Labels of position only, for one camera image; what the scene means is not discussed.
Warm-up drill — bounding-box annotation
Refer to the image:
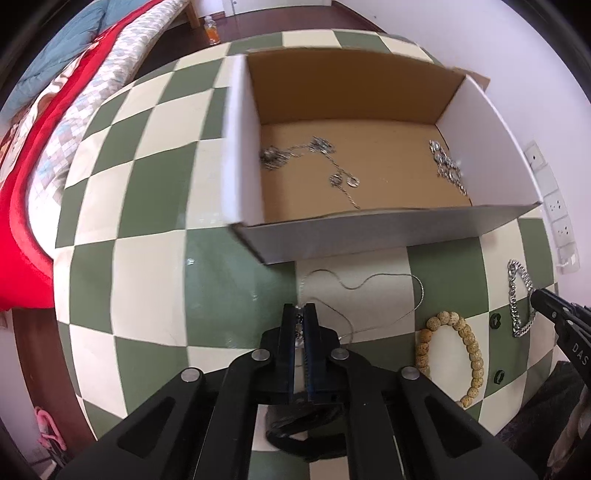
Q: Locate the pink plastic hanger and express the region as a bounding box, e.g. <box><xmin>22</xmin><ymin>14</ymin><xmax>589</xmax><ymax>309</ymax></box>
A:
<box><xmin>33</xmin><ymin>406</ymin><xmax>64</xmax><ymax>451</ymax></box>

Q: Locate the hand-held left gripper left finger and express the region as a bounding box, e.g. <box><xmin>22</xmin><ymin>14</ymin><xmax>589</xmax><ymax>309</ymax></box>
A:
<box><xmin>55</xmin><ymin>304</ymin><xmax>301</xmax><ymax>480</ymax></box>

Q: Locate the chunky silver chain bracelet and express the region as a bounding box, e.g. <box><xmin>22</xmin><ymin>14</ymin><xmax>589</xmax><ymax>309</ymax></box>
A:
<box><xmin>507</xmin><ymin>260</ymin><xmax>537</xmax><ymax>339</ymax></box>

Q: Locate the thin silver chain necklace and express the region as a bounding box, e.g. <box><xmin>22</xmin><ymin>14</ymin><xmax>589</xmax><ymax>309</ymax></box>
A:
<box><xmin>295</xmin><ymin>270</ymin><xmax>424</xmax><ymax>344</ymax></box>

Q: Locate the white cardboard box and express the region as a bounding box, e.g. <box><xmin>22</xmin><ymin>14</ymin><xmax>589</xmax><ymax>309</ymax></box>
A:
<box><xmin>222</xmin><ymin>46</ymin><xmax>544</xmax><ymax>266</ymax></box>

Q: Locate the wooden bead bracelet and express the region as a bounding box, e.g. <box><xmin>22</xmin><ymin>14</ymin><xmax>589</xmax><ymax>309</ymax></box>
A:
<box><xmin>414</xmin><ymin>311</ymin><xmax>484</xmax><ymax>408</ymax></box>

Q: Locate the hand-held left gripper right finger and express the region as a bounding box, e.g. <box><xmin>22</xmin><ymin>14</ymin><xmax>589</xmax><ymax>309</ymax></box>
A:
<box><xmin>305</xmin><ymin>302</ymin><xmax>539</xmax><ymax>480</ymax></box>

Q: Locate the black band bracelet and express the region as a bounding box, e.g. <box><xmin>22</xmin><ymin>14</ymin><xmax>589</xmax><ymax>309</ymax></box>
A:
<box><xmin>265</xmin><ymin>406</ymin><xmax>347</xmax><ymax>462</ymax></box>

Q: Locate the silver disc link bracelet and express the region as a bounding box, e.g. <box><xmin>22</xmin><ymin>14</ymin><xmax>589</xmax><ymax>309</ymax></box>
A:
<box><xmin>428</xmin><ymin>140</ymin><xmax>470</xmax><ymax>197</ymax></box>

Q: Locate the red blanket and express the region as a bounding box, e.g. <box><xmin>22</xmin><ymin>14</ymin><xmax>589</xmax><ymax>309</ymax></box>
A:
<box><xmin>0</xmin><ymin>0</ymin><xmax>182</xmax><ymax>311</ymax></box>

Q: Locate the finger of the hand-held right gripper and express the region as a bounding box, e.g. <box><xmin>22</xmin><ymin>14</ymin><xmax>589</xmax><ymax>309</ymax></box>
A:
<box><xmin>530</xmin><ymin>288</ymin><xmax>591</xmax><ymax>370</ymax></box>

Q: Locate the white power strip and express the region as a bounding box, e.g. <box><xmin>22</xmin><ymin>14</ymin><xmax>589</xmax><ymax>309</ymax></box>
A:
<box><xmin>524</xmin><ymin>141</ymin><xmax>580</xmax><ymax>274</ymax></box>

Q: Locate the silver coin charm necklace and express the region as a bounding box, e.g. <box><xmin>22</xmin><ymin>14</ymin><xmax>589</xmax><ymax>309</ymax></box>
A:
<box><xmin>260</xmin><ymin>135</ymin><xmax>362</xmax><ymax>210</ymax></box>

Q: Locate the blue quilt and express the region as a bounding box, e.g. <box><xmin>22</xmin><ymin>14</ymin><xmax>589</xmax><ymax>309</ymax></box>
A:
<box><xmin>16</xmin><ymin>0</ymin><xmax>158</xmax><ymax>110</ymax></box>

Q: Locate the green cream checkered tablecloth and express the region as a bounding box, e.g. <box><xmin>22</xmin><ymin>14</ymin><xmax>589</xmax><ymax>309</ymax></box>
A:
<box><xmin>53</xmin><ymin>28</ymin><xmax>557</xmax><ymax>462</ymax></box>

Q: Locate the patterned bed sheet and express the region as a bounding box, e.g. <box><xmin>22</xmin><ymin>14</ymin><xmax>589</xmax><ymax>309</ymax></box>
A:
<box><xmin>0</xmin><ymin>0</ymin><xmax>200</xmax><ymax>259</ymax></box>

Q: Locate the dark printed cloth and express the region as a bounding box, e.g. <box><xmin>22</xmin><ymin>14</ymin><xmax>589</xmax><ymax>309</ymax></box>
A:
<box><xmin>496</xmin><ymin>360</ymin><xmax>591</xmax><ymax>480</ymax></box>

